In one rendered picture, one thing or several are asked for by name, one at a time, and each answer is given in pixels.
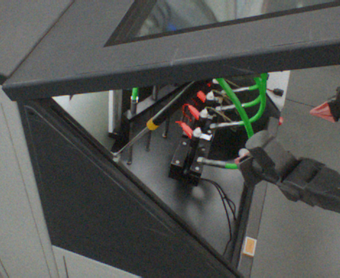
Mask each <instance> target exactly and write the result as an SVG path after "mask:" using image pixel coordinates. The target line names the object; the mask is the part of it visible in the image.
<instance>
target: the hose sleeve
mask: <svg viewBox="0 0 340 278"><path fill-rule="evenodd" d="M227 163H228V162H224V161H217V160H213V159H203V165H206V166H213V167H218V168H222V169H227V168H226V164H227Z"/></svg>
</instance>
